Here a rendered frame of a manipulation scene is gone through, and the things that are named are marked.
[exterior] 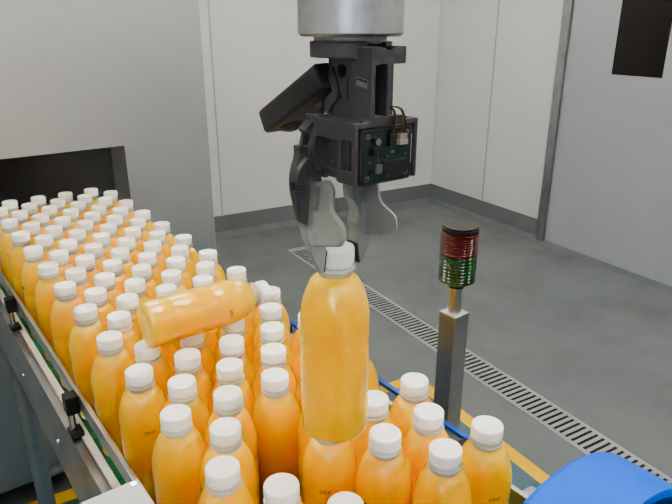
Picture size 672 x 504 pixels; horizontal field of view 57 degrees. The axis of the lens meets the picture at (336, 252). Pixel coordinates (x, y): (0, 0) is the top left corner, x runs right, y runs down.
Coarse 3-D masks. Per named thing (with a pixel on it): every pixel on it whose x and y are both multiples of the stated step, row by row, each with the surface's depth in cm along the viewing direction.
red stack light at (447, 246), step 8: (440, 240) 104; (448, 240) 102; (456, 240) 101; (464, 240) 101; (472, 240) 101; (440, 248) 104; (448, 248) 102; (456, 248) 101; (464, 248) 101; (472, 248) 101; (448, 256) 102; (456, 256) 102; (464, 256) 102; (472, 256) 102
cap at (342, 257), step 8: (328, 248) 61; (336, 248) 61; (344, 248) 61; (352, 248) 61; (328, 256) 60; (336, 256) 60; (344, 256) 60; (352, 256) 61; (328, 264) 60; (336, 264) 60; (344, 264) 60; (352, 264) 61
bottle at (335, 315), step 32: (320, 288) 60; (352, 288) 61; (320, 320) 60; (352, 320) 61; (320, 352) 62; (352, 352) 62; (320, 384) 63; (352, 384) 63; (320, 416) 64; (352, 416) 65
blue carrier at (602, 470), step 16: (576, 464) 51; (592, 464) 51; (608, 464) 51; (624, 464) 52; (560, 480) 49; (576, 480) 49; (592, 480) 49; (608, 480) 49; (624, 480) 49; (640, 480) 50; (656, 480) 51; (544, 496) 48; (560, 496) 48; (576, 496) 47; (592, 496) 47; (608, 496) 47; (624, 496) 47; (640, 496) 47; (656, 496) 48
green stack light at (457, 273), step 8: (440, 256) 104; (440, 264) 105; (448, 264) 103; (456, 264) 102; (464, 264) 102; (472, 264) 103; (440, 272) 105; (448, 272) 103; (456, 272) 103; (464, 272) 103; (472, 272) 103; (440, 280) 105; (448, 280) 104; (456, 280) 103; (464, 280) 103; (472, 280) 104
